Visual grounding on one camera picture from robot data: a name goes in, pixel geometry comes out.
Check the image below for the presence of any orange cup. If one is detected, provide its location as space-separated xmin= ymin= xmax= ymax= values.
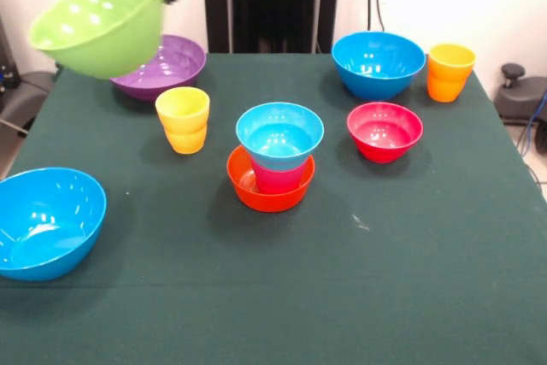
xmin=426 ymin=43 xmax=477 ymax=103

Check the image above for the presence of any large blue bowl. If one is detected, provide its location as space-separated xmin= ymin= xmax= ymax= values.
xmin=0 ymin=167 xmax=108 ymax=283
xmin=331 ymin=31 xmax=426 ymax=102

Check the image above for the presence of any blue cable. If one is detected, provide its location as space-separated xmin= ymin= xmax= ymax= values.
xmin=517 ymin=91 xmax=547 ymax=156

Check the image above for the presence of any black equipment box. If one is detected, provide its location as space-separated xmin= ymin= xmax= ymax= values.
xmin=0 ymin=14 xmax=21 ymax=103

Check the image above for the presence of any black stand base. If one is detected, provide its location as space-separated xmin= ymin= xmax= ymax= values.
xmin=494 ymin=62 xmax=547 ymax=127

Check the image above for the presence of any yellow cup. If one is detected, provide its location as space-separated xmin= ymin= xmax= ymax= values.
xmin=155 ymin=86 xmax=211 ymax=156

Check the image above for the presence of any large green bowl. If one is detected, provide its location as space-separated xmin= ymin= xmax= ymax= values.
xmin=28 ymin=0 xmax=166 ymax=81

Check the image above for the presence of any crimson cup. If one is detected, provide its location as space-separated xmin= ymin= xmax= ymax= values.
xmin=250 ymin=155 xmax=315 ymax=195

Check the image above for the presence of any small blue bowl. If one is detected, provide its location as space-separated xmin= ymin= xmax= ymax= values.
xmin=235 ymin=102 xmax=326 ymax=171

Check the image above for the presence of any dark green tablecloth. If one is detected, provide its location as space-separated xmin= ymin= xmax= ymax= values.
xmin=0 ymin=51 xmax=547 ymax=365

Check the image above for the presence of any crimson small bowl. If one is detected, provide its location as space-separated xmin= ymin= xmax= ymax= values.
xmin=346 ymin=101 xmax=425 ymax=164

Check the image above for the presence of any large purple bowl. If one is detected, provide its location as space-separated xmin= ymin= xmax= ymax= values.
xmin=109 ymin=34 xmax=208 ymax=103

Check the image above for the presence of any grey stand base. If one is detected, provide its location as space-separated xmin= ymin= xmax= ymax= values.
xmin=0 ymin=70 xmax=55 ymax=135

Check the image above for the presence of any orange bowl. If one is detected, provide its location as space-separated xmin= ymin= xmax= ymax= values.
xmin=226 ymin=144 xmax=316 ymax=214

